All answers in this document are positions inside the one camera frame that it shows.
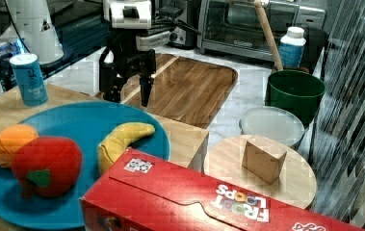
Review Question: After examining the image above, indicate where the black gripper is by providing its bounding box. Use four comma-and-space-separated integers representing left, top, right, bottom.
98, 29, 156, 107

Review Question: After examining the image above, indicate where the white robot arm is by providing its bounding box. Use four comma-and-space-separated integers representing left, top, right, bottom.
98, 0, 170, 107

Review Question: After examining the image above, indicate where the blue round plate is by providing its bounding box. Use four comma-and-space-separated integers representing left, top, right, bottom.
0, 102, 170, 230

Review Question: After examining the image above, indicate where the yellow plush banana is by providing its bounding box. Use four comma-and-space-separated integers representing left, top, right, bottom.
97, 122, 155, 174

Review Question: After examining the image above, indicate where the wooden cutting board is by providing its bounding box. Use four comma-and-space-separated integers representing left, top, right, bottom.
93, 53, 239, 130

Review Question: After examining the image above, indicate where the blue salt shaker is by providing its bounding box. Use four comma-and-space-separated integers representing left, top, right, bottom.
10, 53, 48, 107

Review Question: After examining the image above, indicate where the red Froot Loops cereal box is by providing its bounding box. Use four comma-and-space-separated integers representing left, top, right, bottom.
80, 148, 365, 231

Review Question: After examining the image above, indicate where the silver toaster oven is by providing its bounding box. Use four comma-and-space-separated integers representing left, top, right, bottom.
197, 0, 326, 61

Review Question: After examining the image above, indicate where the red plush apple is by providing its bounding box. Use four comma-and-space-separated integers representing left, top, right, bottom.
11, 137, 83, 199

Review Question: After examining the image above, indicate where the orange plush orange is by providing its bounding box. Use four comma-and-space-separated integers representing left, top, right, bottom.
0, 124, 39, 168

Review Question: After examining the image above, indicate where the wooden rolling pin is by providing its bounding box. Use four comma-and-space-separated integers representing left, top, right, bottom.
254, 0, 283, 71

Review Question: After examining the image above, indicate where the blue bottle with white cap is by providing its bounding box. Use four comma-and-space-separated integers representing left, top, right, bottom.
278, 26, 306, 67

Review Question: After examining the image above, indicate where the green bowl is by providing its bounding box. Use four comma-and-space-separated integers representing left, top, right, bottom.
265, 69, 326, 126

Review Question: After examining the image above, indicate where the black round canister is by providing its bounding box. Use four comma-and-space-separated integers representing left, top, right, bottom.
300, 28, 327, 73

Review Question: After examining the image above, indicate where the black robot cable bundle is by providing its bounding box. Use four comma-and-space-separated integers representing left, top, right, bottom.
150, 6, 203, 38

